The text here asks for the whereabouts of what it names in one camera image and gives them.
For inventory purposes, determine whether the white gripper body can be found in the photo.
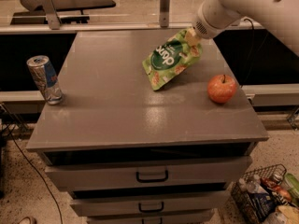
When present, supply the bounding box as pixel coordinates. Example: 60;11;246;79
192;0;237;39

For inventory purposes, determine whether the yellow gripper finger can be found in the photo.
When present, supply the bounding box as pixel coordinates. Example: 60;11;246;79
184;28;201;47

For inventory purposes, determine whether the green rice chip bag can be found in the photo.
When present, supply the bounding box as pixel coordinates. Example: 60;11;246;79
142;28;203;91

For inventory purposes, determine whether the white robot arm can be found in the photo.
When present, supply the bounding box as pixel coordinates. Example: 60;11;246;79
192;0;299;55

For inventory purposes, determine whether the red apple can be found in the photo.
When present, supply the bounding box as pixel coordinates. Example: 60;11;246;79
207;75;236;104

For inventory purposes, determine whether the grey drawer cabinet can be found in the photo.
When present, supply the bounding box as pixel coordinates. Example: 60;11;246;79
25;28;270;224

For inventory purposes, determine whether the top grey drawer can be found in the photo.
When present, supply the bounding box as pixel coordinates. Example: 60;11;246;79
46;156;252;191

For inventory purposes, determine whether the grey drawer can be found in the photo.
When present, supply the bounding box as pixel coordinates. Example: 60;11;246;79
70;190;230;217
87;209;214;224
46;156;252;191

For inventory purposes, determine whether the silver blue energy drink can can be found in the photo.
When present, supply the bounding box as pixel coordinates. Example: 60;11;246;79
26;55;64;105

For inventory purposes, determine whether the clear plastic water bottle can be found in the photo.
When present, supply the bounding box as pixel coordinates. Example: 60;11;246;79
238;175;270;202

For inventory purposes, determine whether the middle grey drawer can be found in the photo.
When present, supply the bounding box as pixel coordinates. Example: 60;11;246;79
70;190;230;217

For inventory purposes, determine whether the red snack packet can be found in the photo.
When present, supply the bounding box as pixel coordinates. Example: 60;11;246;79
261;178;292;202

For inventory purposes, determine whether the green bottle in basket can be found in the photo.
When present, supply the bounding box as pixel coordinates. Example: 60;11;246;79
282;173;299;204

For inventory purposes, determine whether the bottom grey drawer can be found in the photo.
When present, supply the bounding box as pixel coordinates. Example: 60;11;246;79
87;209;214;224

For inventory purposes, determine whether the black cable behind rail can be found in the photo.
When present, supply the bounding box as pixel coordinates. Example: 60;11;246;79
241;17;269;86

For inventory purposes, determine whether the middle metal bracket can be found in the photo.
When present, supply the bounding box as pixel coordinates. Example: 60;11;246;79
159;0;170;28

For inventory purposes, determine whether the metal bracket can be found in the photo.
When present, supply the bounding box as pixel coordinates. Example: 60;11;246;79
159;0;170;28
40;0;61;30

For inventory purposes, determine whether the left metal bracket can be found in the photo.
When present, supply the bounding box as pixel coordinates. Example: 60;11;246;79
40;0;61;30

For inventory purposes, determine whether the black wire basket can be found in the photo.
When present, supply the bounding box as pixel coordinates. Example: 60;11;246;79
231;164;286;224

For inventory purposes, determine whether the black floor cable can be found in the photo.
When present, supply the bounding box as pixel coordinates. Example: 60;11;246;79
0;103;64;224

